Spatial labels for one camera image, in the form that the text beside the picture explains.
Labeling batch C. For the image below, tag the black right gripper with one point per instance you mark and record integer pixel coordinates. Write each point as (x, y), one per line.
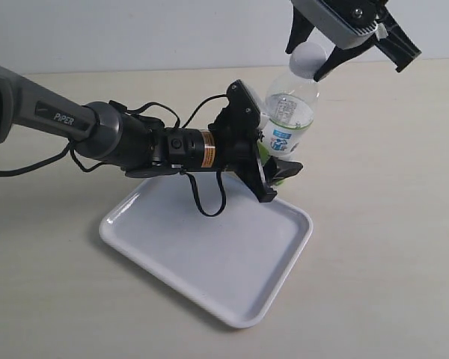
(389, 38)

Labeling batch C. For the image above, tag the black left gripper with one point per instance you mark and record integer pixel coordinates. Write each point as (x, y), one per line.
(236, 130)

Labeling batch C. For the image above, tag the white bottle cap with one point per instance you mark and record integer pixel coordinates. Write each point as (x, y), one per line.
(306, 59)

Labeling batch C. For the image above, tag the clear plastic lime drink bottle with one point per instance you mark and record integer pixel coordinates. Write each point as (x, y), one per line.
(290, 103)

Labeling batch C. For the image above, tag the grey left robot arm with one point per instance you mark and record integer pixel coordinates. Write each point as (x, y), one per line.
(144, 147)

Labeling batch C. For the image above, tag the white rectangular plastic tray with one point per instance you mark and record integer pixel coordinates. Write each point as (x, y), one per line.
(232, 266)

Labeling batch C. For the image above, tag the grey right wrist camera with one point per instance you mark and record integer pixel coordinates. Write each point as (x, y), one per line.
(332, 20)

